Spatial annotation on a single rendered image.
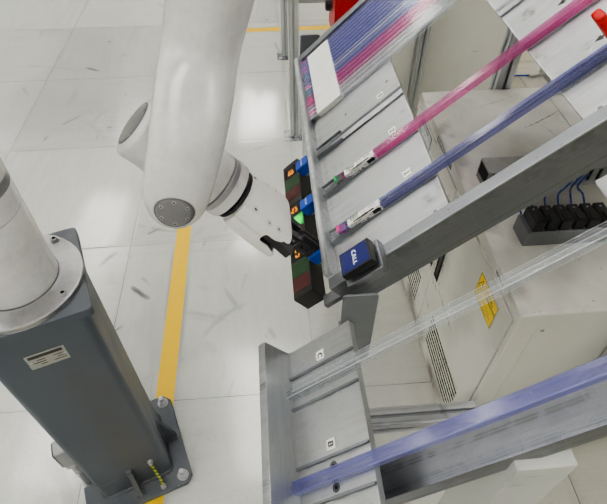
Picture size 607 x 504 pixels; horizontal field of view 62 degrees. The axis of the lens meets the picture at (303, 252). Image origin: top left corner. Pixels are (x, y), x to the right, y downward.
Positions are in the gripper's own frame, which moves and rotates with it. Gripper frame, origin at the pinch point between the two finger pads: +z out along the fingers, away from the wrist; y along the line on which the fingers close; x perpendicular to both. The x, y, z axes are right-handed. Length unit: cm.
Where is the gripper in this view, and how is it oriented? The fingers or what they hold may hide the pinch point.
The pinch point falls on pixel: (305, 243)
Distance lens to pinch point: 80.2
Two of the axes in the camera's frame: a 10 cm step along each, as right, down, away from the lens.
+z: 6.7, 4.6, 5.8
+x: 7.3, -5.0, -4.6
